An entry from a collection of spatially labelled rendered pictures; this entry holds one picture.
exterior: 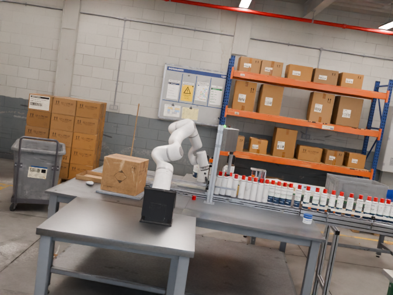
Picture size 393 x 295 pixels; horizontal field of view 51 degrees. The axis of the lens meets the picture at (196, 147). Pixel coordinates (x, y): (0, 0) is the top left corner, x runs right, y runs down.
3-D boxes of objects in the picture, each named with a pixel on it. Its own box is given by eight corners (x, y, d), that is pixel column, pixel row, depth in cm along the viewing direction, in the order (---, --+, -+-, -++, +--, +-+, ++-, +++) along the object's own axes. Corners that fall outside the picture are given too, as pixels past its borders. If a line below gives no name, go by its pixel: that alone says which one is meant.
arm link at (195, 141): (179, 139, 349) (190, 167, 364) (196, 136, 344) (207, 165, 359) (181, 133, 357) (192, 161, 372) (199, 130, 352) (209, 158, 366)
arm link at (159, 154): (168, 167, 280) (173, 140, 295) (144, 170, 286) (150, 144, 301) (175, 177, 288) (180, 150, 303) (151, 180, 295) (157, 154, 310)
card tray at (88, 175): (117, 179, 385) (117, 175, 384) (108, 184, 359) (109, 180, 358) (86, 174, 387) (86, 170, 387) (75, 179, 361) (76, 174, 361)
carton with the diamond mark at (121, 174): (144, 190, 349) (149, 159, 346) (135, 196, 326) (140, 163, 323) (111, 184, 354) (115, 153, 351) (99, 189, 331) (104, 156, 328)
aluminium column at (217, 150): (211, 202, 352) (224, 124, 344) (211, 203, 347) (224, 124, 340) (206, 201, 352) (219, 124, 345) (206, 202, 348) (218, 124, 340)
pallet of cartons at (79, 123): (100, 180, 740) (110, 103, 724) (93, 191, 658) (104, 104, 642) (31, 171, 727) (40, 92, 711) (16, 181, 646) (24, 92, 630)
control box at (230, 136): (235, 151, 353) (239, 129, 351) (224, 151, 340) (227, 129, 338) (226, 149, 360) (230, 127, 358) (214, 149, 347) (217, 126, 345)
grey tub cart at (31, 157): (11, 195, 570) (18, 126, 559) (59, 198, 590) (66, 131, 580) (3, 214, 487) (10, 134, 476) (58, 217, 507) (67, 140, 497)
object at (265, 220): (296, 196, 441) (296, 195, 441) (326, 243, 293) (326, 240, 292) (107, 165, 459) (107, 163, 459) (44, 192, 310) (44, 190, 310)
